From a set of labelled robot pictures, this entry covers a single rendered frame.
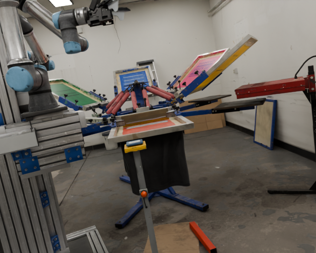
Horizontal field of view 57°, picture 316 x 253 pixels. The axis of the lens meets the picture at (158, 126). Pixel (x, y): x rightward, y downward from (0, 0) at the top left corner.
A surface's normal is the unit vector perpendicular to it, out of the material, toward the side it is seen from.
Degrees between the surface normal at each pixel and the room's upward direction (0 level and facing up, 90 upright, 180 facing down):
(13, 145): 90
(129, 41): 90
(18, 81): 98
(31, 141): 90
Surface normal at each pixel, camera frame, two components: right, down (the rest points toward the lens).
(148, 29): 0.10, 0.14
